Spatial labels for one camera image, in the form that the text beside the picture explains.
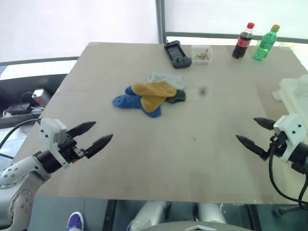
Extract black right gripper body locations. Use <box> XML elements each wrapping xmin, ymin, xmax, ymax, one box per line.
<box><xmin>262</xmin><ymin>133</ymin><xmax>289</xmax><ymax>160</ymax></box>

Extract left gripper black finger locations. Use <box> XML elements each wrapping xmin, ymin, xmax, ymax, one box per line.
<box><xmin>66</xmin><ymin>121</ymin><xmax>97</xmax><ymax>140</ymax></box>
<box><xmin>84</xmin><ymin>134</ymin><xmax>114</xmax><ymax>159</ymax></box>

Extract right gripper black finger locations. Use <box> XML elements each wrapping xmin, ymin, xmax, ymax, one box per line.
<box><xmin>235</xmin><ymin>134</ymin><xmax>269</xmax><ymax>160</ymax></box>
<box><xmin>253</xmin><ymin>117</ymin><xmax>276</xmax><ymax>132</ymax></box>

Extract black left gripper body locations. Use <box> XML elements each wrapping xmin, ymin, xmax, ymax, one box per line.
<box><xmin>57</xmin><ymin>133</ymin><xmax>94</xmax><ymax>165</ymax></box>

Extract mustard yellow sock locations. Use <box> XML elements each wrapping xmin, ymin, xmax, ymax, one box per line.
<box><xmin>140</xmin><ymin>94</ymin><xmax>170</xmax><ymax>114</ymax></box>
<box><xmin>131</xmin><ymin>82</ymin><xmax>178</xmax><ymax>98</ymax></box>

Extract white plastic container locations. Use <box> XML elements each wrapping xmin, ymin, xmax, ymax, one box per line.
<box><xmin>272</xmin><ymin>74</ymin><xmax>308</xmax><ymax>119</ymax></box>

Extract small clear plastic box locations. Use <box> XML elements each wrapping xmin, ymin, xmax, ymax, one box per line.
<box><xmin>191</xmin><ymin>44</ymin><xmax>214</xmax><ymax>65</ymax></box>

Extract black device with red label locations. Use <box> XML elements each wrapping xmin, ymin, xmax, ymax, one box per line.
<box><xmin>30</xmin><ymin>89</ymin><xmax>52</xmax><ymax>107</ymax></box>

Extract blue shoe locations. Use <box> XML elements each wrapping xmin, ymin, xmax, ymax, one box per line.
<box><xmin>65</xmin><ymin>211</ymin><xmax>85</xmax><ymax>231</ymax></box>

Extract green bottle with yellow cap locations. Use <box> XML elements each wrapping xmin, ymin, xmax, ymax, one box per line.
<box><xmin>252</xmin><ymin>24</ymin><xmax>281</xmax><ymax>62</ymax></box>

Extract silver robot leg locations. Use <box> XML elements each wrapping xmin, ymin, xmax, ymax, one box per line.
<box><xmin>129</xmin><ymin>201</ymin><xmax>170</xmax><ymax>231</ymax></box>
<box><xmin>196</xmin><ymin>203</ymin><xmax>227</xmax><ymax>224</ymax></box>

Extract black side desk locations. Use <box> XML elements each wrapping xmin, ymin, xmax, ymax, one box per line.
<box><xmin>0</xmin><ymin>56</ymin><xmax>79</xmax><ymax>129</ymax></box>

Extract cola bottle with red cap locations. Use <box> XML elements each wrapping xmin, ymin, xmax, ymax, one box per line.
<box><xmin>231</xmin><ymin>22</ymin><xmax>256</xmax><ymax>60</ymax></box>

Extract dark green sock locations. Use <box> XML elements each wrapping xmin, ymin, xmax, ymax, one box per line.
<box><xmin>164</xmin><ymin>89</ymin><xmax>187</xmax><ymax>105</ymax></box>

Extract colourful small pieces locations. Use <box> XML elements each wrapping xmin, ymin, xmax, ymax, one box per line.
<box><xmin>195</xmin><ymin>49</ymin><xmax>210</xmax><ymax>61</ymax></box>

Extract light blue sock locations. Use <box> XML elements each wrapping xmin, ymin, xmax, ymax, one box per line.
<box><xmin>146</xmin><ymin>72</ymin><xmax>188</xmax><ymax>90</ymax></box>

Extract grey robot torso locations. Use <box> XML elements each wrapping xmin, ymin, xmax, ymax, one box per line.
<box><xmin>143</xmin><ymin>220</ymin><xmax>244</xmax><ymax>231</ymax></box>

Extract black handheld controller device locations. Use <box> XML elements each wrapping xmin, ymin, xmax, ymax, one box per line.
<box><xmin>164</xmin><ymin>40</ymin><xmax>193</xmax><ymax>70</ymax></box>

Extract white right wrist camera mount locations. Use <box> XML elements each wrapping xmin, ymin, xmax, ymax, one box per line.
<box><xmin>273</xmin><ymin>113</ymin><xmax>308</xmax><ymax>165</ymax></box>

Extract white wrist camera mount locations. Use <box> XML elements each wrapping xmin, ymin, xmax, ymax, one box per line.
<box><xmin>273</xmin><ymin>113</ymin><xmax>308</xmax><ymax>165</ymax></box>
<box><xmin>39</xmin><ymin>117</ymin><xmax>71</xmax><ymax>169</ymax></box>

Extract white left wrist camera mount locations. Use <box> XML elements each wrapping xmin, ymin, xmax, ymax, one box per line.
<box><xmin>39</xmin><ymin>117</ymin><xmax>71</xmax><ymax>169</ymax></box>

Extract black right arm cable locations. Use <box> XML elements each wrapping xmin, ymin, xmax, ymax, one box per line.
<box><xmin>268</xmin><ymin>134</ymin><xmax>308</xmax><ymax>210</ymax></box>

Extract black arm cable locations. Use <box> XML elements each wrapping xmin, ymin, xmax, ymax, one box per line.
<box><xmin>0</xmin><ymin>118</ymin><xmax>41</xmax><ymax>150</ymax></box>
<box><xmin>268</xmin><ymin>134</ymin><xmax>308</xmax><ymax>210</ymax></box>

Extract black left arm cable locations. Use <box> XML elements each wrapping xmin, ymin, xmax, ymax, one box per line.
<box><xmin>0</xmin><ymin>118</ymin><xmax>41</xmax><ymax>150</ymax></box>

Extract grey window frame post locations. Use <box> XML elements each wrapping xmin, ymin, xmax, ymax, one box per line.
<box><xmin>155</xmin><ymin>0</ymin><xmax>167</xmax><ymax>45</ymax></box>

